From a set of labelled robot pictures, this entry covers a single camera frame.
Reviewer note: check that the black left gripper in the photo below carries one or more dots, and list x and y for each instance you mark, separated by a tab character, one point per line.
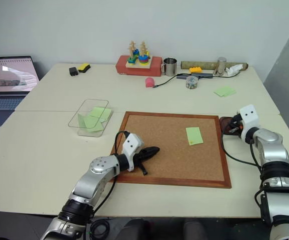
139	158

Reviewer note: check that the steel mug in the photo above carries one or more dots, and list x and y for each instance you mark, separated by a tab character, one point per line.
170	67

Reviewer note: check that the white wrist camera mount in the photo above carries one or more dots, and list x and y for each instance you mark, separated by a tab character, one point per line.
132	145
250	117

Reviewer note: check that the clear jar of pushpins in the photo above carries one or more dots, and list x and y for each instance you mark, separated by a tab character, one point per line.
191	83

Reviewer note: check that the clear plastic box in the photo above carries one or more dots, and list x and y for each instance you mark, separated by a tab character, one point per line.
84	132

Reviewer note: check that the red rectangular box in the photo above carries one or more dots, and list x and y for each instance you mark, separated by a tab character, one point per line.
139	70

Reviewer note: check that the green note with pushpin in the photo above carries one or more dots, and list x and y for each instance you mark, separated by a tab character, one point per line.
194	135

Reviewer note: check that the wooden colourful stacking toy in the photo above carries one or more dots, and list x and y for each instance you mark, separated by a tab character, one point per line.
138	58

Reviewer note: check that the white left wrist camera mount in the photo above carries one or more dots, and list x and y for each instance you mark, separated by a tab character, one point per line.
132	145

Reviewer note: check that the grey usb hub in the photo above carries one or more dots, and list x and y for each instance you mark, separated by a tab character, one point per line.
204	75

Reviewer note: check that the open laptop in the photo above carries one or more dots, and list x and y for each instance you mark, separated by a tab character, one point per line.
8	77

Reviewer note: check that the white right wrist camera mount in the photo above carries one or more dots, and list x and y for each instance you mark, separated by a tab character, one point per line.
250	117

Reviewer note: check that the grey partition panel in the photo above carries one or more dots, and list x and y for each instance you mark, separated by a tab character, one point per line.
288	75

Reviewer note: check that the shiny metal cylinder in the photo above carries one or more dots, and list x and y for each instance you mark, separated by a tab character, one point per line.
220	66

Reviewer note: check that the pink rounded object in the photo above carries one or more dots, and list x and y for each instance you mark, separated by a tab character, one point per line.
149	83

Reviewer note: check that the black power adapter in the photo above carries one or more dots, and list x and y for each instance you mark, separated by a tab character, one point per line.
73	71

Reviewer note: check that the wood framed cork board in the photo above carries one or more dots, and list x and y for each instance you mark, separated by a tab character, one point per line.
169	160

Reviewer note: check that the crumpled white tissue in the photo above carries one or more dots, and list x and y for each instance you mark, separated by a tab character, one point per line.
233	70

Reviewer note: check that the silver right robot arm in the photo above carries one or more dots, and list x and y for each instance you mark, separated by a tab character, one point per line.
277	160

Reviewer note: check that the yellow toy brick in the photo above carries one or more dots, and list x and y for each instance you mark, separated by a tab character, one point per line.
195	70

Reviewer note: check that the green sticky note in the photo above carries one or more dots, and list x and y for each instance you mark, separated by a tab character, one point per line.
100	112
218	93
228	90
93	123

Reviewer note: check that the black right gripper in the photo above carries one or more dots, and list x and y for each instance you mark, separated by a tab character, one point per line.
237	122

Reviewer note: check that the yellow black sponge eraser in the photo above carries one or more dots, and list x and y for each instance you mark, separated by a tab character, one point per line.
84	67

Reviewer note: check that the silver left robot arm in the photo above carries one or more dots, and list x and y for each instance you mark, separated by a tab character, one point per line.
89	182

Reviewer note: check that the long rolled cork tube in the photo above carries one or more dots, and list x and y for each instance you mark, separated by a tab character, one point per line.
204	64

